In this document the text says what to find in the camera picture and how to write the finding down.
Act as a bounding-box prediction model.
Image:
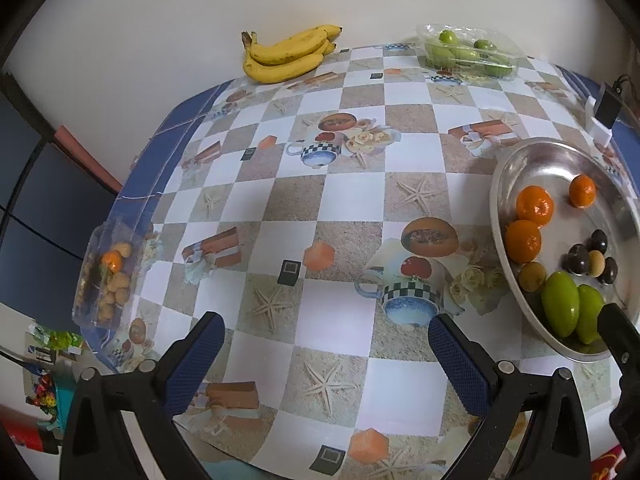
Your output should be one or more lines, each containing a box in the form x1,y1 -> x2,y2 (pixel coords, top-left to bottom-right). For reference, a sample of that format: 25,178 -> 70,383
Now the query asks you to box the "clear plastic clamshell box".
416,22 -> 526,82

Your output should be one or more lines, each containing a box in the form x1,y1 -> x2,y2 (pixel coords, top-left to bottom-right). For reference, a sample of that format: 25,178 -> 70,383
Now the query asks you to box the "pile of green jujubes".
427,30 -> 508,78

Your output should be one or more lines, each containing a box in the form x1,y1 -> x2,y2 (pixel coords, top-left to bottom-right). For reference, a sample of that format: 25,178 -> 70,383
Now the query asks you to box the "large steel bowl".
489,136 -> 640,363

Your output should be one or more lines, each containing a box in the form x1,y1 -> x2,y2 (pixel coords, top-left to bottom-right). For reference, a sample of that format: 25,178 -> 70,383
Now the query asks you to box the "black power adapter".
594,82 -> 622,131

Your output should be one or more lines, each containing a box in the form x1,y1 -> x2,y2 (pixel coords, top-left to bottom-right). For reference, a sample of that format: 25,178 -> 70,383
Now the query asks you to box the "dark blue cabinet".
0,75 -> 121,306

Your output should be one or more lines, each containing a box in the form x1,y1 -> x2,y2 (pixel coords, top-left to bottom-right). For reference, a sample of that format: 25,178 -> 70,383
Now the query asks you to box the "red box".
0,407 -> 61,456

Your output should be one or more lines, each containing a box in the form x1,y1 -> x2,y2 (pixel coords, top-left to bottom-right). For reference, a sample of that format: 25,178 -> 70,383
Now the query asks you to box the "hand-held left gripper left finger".
59,311 -> 227,480

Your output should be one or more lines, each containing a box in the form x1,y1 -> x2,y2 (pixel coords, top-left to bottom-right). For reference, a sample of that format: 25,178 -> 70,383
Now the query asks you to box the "brown round longan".
518,261 -> 547,292

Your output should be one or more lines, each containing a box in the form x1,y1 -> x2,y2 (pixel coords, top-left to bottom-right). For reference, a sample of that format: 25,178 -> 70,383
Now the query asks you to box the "colourful toy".
25,370 -> 66,421

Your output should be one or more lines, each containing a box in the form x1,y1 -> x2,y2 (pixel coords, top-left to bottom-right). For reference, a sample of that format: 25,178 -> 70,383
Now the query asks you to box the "yellow banana bunch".
241,24 -> 344,84

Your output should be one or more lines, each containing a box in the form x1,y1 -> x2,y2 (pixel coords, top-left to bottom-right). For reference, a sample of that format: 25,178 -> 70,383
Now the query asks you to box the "checkered printed tablecloth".
80,42 -> 640,480

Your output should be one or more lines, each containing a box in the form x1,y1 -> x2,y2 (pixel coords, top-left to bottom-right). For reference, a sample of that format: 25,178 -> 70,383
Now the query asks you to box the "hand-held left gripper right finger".
428,312 -> 593,480

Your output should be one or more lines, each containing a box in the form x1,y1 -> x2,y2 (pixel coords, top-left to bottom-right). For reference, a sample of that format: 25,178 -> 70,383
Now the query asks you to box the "orange with stem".
569,174 -> 597,209

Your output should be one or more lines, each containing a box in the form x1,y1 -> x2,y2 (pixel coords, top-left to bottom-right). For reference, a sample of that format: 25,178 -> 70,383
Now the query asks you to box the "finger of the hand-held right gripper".
597,303 -> 640,386

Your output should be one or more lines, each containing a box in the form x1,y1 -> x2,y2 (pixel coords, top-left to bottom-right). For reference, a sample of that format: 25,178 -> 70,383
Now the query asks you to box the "white charging dock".
585,96 -> 613,145

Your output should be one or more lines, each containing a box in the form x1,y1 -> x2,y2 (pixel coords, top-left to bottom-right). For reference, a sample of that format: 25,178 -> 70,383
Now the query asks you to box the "black cable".
612,74 -> 640,126

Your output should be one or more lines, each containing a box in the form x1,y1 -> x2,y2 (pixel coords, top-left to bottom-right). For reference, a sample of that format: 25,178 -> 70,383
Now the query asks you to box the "pile of longans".
82,242 -> 135,323

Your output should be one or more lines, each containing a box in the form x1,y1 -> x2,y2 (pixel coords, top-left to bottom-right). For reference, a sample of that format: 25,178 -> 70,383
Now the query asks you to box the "green plastic packet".
27,325 -> 83,361

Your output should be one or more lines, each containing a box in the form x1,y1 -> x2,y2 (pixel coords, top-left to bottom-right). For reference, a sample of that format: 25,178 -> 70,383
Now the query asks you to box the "clear plastic tray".
72,220 -> 151,331

